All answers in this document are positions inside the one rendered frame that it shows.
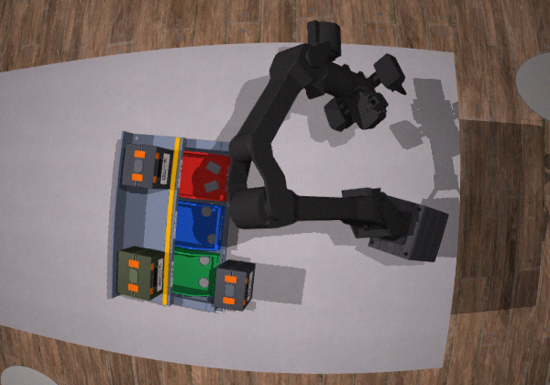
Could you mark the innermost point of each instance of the olive green case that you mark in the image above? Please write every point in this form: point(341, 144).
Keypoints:
point(140, 272)

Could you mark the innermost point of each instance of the red open bin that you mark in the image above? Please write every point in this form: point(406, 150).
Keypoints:
point(194, 175)

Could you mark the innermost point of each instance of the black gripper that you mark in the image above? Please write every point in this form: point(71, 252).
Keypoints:
point(388, 72)

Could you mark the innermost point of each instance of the yellow flat bar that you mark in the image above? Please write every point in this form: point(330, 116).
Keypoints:
point(169, 220)

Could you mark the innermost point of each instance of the grey metal bin shelf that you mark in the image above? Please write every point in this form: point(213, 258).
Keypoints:
point(140, 214)

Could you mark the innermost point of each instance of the green bin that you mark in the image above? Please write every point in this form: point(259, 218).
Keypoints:
point(188, 270)

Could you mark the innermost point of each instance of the blue open bin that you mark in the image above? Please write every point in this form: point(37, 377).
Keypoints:
point(193, 229)

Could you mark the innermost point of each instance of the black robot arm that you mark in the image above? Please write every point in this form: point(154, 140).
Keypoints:
point(266, 207)

